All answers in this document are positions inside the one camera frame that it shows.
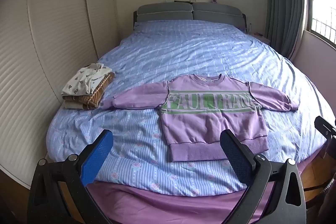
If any purple bed sheet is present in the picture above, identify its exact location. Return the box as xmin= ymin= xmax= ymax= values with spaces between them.
xmin=87 ymin=158 xmax=300 ymax=224

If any blue striped floral duvet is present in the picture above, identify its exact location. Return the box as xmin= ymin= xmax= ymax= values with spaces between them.
xmin=46 ymin=21 xmax=328 ymax=197

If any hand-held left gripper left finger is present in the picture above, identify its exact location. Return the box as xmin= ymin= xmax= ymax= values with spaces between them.
xmin=27 ymin=129 xmax=114 ymax=224

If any white wardrobe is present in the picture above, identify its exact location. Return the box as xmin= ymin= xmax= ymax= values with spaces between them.
xmin=0 ymin=0 xmax=118 ymax=188

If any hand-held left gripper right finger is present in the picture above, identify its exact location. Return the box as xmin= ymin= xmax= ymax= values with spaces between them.
xmin=219 ymin=129 xmax=307 ymax=224

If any green curtain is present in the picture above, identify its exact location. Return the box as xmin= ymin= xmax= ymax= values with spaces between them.
xmin=263 ymin=0 xmax=307 ymax=62

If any purple sweatshirt with green print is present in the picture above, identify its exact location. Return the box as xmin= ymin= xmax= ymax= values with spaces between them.
xmin=100 ymin=74 xmax=299 ymax=162

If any white printed folded garment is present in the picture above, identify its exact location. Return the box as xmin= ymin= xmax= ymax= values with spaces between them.
xmin=61 ymin=63 xmax=112 ymax=96

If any window with metal grille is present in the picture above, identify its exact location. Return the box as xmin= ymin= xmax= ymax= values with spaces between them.
xmin=302 ymin=0 xmax=336 ymax=46

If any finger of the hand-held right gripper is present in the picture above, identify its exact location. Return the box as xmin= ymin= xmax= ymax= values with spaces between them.
xmin=314 ymin=116 xmax=336 ymax=141

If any brown patterned folded garment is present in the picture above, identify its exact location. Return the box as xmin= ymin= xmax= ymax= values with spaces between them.
xmin=62 ymin=72 xmax=116 ymax=110

